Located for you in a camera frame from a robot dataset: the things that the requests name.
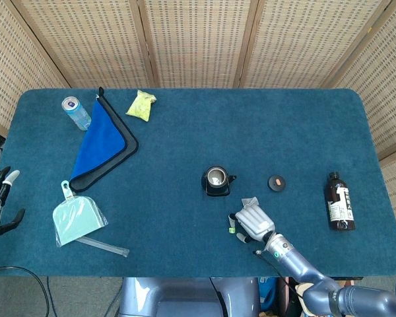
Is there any blue carpet table mat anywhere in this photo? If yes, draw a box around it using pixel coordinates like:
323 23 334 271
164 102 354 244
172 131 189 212
0 87 396 278

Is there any woven wicker folding screen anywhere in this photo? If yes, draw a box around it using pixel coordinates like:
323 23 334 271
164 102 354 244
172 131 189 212
0 0 396 212

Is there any blue and grey folded cloth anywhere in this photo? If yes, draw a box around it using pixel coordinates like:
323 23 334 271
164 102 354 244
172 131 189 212
68 87 139 194

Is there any blue plastic snack packet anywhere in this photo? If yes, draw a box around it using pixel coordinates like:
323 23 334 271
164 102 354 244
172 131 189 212
257 277 278 313

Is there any beige cardboard box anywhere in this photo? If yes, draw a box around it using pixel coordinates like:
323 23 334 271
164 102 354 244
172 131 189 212
295 283 314 317

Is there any black right hand cable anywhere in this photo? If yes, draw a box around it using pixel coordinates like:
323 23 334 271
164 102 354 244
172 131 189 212
253 250 308 317

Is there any yellow snack packet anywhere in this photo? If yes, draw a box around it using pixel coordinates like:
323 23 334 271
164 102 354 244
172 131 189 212
125 89 157 122

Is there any black floor cable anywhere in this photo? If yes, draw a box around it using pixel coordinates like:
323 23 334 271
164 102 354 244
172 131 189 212
0 264 50 317

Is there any black mug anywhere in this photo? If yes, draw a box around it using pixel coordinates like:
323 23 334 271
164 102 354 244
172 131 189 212
201 165 238 198

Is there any clear plastic wrapped handle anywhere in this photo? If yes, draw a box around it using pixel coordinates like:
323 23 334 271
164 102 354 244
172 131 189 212
75 234 130 258

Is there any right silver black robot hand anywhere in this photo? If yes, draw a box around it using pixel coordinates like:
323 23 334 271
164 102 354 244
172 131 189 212
228 203 277 245

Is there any black lid with orange knob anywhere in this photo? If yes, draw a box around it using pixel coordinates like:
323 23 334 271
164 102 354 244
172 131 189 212
267 174 287 192

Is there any tea bag with string tag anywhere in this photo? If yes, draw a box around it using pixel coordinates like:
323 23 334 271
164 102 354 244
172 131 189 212
228 197 260 234

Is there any mint green dustpan in wrap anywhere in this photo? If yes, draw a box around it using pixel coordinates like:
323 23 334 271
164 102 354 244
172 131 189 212
51 180 109 248

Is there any blue-grey robot torso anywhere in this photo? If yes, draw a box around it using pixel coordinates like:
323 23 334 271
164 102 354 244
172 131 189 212
118 277 261 317

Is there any brown bottle with white label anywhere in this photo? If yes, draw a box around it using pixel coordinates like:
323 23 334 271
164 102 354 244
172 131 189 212
323 171 356 232

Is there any light blue drink can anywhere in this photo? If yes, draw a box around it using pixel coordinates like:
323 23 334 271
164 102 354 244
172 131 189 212
61 96 92 131

